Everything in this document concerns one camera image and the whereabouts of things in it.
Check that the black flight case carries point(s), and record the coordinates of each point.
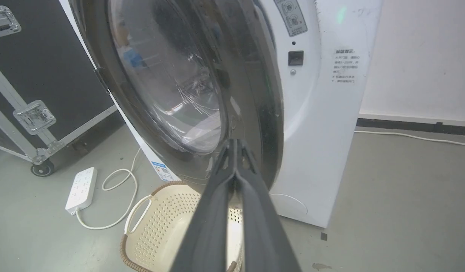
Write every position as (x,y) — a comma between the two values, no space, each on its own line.
(39,75)

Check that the white front-load washing machine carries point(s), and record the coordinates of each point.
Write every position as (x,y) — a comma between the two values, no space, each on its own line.
(323,124)

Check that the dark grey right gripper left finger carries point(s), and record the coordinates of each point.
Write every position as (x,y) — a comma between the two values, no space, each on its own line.
(209,223)

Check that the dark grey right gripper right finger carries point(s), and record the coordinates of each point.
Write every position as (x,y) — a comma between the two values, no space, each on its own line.
(260,226)

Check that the white power strip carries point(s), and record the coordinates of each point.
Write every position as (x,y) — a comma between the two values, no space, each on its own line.
(122,196)
(81,190)

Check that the cream perforated laundry basket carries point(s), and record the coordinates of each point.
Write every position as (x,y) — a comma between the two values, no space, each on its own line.
(160,234)

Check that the round glass washing machine door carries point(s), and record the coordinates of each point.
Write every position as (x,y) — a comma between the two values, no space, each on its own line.
(172,75)

